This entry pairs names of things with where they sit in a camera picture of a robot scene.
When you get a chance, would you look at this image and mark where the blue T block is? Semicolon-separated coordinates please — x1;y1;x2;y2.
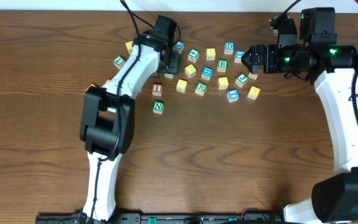
227;89;239;103

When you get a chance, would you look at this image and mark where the yellow block centre right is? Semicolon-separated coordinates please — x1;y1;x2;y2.
218;77;229;90

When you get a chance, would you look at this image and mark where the red block under gripper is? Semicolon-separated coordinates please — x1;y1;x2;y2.
248;70;261;80

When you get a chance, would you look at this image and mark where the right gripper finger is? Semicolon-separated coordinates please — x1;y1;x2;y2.
243;62;260;74
241;50;252;62

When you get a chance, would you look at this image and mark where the green R block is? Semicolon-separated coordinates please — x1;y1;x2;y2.
195;82;208;96

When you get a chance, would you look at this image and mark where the green B block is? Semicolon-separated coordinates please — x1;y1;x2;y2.
217;59;228;72

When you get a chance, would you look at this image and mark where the green 7 block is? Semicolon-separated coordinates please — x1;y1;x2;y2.
113;55;126;70

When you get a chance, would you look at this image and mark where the green N block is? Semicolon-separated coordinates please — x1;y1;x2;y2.
152;101;164;114

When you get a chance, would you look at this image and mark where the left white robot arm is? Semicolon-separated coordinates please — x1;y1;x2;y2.
80;30;180;223

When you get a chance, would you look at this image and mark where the blue H block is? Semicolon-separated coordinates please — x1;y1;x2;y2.
201;67;213;81

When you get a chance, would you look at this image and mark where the yellow S block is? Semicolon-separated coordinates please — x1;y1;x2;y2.
177;79;188;93

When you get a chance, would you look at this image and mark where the red I block centre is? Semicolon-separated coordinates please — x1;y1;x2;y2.
152;83;163;96

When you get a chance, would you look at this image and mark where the yellow O block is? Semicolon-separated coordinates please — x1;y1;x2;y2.
185;64;196;78

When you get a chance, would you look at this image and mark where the green J block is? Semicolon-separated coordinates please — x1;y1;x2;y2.
235;73;249;88

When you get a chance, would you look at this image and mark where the blue 5 block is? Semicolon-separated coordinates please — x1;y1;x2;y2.
234;50;245;63

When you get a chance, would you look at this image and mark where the yellow M block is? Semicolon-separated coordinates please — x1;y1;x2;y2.
247;85;261;100

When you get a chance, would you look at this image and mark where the green 4 block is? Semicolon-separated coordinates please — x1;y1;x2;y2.
188;48;200;63

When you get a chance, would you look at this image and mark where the yellow block top left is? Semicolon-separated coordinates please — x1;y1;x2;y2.
125;40;133;55

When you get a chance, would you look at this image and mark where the red E block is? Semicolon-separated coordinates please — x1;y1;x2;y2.
164;73;174;79

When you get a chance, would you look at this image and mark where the blue D block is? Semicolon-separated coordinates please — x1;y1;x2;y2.
224;42;235;55

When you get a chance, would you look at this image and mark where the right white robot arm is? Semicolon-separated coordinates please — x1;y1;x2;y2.
241;44;358;223

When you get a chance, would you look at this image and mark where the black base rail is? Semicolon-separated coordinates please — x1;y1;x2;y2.
35;211;284;224

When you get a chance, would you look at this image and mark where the blue L block right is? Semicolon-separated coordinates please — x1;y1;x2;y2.
173;40;185;54

